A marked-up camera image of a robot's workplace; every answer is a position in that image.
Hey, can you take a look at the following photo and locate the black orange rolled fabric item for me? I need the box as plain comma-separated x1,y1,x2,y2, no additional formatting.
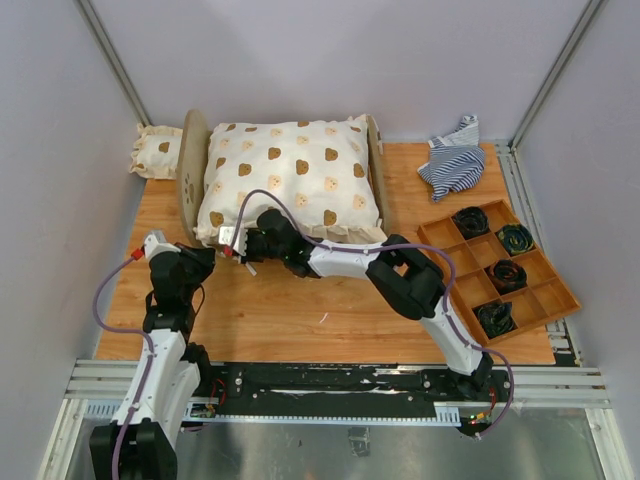
486,259,528,294

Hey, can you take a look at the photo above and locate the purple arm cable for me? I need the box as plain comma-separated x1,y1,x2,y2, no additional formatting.
233,189,515,441
93,257,151,480

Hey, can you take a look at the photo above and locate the right aluminium frame post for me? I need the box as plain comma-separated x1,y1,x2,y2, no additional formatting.
507,0,609,151

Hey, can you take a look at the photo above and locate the left aluminium frame post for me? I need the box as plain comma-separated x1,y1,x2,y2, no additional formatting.
73,0,150,126

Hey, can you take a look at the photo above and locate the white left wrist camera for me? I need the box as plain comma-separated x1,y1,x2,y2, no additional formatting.
143,229,180,260

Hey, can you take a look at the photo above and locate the small bear print pillow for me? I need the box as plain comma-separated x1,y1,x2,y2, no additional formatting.
129,124,183,180

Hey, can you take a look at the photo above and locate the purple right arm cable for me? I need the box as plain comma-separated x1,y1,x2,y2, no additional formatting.
233,189,515,441

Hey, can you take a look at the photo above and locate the large bear print cushion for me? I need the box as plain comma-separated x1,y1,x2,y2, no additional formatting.
193,113,391,279

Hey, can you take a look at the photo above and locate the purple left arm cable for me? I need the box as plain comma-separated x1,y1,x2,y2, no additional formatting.
93,257,151,480

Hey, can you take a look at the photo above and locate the dark rolled fabric item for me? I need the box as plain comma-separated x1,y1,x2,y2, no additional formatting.
475,302,516,339

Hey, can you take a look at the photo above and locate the aluminium frame post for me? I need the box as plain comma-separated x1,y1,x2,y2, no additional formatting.
73,0,150,126
507,0,609,151

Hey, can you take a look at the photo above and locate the grey slotted cable duct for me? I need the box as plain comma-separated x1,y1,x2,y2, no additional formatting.
182,402,462,427

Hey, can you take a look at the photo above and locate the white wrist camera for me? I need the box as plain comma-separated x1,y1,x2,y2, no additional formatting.
217,226,248,263
143,229,180,260

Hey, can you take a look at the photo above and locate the blue yellow rolled fabric item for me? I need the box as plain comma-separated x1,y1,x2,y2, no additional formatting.
496,223,535,257

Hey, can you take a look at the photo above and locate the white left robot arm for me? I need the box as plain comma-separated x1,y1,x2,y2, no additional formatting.
89,235,215,479

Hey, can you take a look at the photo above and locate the blue striped cloth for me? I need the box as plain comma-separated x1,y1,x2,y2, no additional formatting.
417,115,486,203

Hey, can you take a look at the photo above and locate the wooden striped pet bed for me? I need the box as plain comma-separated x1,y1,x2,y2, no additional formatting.
174,109,396,251

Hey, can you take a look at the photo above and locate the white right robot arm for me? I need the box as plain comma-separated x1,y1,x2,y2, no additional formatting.
243,209,493,400

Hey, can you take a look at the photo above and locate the wooden compartment tray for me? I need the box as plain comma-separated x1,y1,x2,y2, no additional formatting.
417,200,581,347

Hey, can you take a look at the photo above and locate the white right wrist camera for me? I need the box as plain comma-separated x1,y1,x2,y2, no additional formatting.
217,226,248,263

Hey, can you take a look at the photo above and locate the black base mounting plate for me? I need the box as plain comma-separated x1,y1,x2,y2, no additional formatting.
190,363,510,417

